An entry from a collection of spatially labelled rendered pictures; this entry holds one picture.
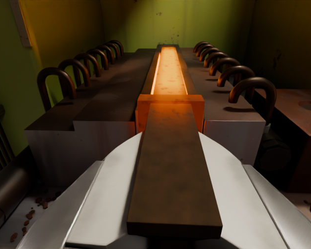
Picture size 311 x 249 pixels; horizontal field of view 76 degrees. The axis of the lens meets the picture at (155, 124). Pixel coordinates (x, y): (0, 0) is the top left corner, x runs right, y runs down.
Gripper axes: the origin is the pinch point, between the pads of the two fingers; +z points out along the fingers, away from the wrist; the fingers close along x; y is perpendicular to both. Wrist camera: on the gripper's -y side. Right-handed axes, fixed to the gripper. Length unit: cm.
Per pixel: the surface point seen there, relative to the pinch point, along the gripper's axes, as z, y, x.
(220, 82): 9.7, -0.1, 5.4
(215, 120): 3.0, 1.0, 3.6
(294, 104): 9.3, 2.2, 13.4
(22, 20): 16.7, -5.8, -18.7
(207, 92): 9.6, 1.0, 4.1
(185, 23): 51, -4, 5
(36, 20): 19.3, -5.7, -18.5
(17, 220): -1.0, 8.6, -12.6
